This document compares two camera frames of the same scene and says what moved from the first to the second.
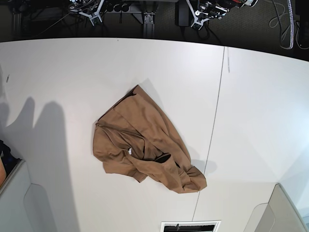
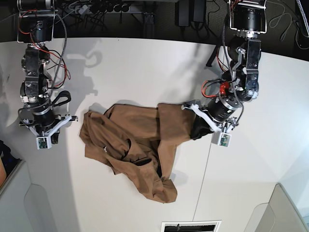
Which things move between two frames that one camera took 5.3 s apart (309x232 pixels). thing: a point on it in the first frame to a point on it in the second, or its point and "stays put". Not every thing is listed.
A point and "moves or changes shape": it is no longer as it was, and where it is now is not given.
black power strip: (123, 7) stays put
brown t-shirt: (135, 137) moves or changes shape
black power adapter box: (182, 17) stays put
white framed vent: (190, 226) stays put
